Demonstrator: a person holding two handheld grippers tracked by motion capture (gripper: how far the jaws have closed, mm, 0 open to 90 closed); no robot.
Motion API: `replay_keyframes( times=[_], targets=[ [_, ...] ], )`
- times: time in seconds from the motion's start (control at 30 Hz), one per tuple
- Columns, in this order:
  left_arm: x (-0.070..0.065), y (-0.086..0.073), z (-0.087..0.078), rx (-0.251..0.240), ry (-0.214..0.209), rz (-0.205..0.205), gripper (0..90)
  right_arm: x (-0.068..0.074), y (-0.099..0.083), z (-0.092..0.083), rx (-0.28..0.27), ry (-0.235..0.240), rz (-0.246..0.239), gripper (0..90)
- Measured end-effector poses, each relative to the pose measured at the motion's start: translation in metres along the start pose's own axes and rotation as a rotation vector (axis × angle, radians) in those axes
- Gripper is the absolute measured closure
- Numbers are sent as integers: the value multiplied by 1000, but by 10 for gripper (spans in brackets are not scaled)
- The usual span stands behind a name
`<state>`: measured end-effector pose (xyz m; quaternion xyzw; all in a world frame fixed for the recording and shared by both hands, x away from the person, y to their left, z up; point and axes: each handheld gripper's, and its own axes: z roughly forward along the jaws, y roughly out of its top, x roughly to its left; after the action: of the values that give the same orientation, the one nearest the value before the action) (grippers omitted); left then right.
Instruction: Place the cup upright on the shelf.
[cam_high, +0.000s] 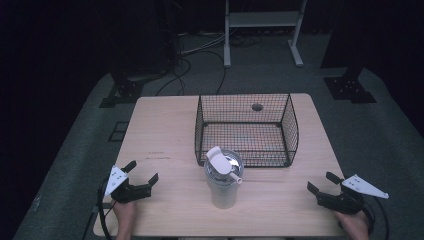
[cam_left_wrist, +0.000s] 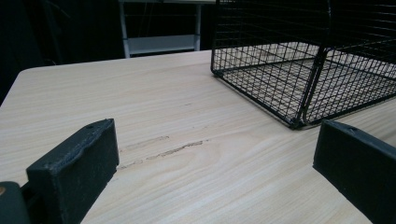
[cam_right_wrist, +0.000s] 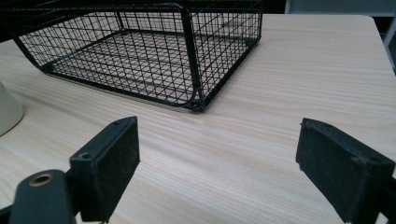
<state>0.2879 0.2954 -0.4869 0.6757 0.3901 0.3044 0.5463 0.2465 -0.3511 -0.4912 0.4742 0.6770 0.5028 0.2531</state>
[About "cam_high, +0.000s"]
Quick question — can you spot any black stand base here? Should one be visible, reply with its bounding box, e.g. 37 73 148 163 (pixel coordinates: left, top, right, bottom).
98 68 168 109
322 64 378 105

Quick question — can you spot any bundle of floor cables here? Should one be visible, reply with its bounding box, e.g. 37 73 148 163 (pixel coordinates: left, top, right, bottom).
173 30 264 58

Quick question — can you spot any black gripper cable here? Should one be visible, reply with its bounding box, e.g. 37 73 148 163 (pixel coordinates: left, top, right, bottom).
96 176 118 240
361 196 391 240

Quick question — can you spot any white metal stand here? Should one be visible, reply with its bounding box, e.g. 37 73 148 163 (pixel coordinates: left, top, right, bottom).
223 0 308 69

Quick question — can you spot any black floor cable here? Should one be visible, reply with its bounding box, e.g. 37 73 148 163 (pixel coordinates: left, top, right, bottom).
154 49 228 98

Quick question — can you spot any white tumbler with lid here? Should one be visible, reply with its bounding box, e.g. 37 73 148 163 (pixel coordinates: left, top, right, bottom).
203 145 245 210

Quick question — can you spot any person's right hand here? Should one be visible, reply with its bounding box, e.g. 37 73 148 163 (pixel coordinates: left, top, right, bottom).
334 209 372 240

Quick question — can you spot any black wire basket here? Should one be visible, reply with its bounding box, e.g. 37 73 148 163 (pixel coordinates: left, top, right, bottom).
194 92 300 168

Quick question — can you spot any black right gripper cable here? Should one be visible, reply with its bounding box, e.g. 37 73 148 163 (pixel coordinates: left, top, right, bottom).
361 196 391 240

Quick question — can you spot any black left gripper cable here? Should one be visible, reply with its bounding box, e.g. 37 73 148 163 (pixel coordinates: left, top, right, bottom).
96 176 118 240

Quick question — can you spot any person's left hand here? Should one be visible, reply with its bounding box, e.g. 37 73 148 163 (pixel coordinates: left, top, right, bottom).
112 200 138 240

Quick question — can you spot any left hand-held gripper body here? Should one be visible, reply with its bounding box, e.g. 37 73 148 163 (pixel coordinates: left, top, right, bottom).
103 165 153 205

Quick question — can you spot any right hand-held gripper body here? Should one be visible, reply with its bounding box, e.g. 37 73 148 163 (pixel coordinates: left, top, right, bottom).
315 173 390 215

